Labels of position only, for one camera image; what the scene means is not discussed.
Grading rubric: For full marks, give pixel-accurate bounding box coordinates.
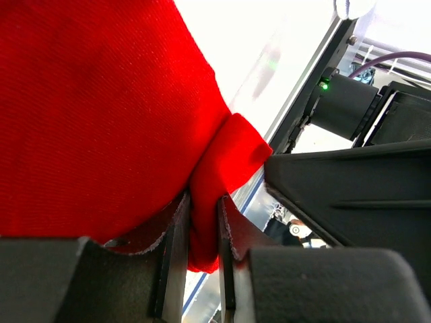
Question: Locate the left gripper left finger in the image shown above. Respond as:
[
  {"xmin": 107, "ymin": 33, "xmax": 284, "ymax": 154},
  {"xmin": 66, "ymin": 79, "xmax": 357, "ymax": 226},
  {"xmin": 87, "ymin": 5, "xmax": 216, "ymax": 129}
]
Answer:
[{"xmin": 1, "ymin": 193, "xmax": 190, "ymax": 322}]

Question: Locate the red santa sock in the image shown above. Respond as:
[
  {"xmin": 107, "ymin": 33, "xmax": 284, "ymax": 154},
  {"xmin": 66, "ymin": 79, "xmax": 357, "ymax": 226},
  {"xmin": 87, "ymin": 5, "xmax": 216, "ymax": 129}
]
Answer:
[{"xmin": 1, "ymin": 1, "xmax": 271, "ymax": 273}]

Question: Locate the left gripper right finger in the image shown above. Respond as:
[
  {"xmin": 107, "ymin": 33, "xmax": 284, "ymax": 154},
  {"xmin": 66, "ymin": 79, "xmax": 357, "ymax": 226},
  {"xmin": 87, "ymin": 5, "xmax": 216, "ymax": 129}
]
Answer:
[{"xmin": 218, "ymin": 196, "xmax": 430, "ymax": 322}]

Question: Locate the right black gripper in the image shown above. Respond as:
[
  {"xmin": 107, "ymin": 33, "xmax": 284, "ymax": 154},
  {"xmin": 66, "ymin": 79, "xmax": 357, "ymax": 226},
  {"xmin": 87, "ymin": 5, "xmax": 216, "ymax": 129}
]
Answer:
[{"xmin": 264, "ymin": 139, "xmax": 431, "ymax": 250}]

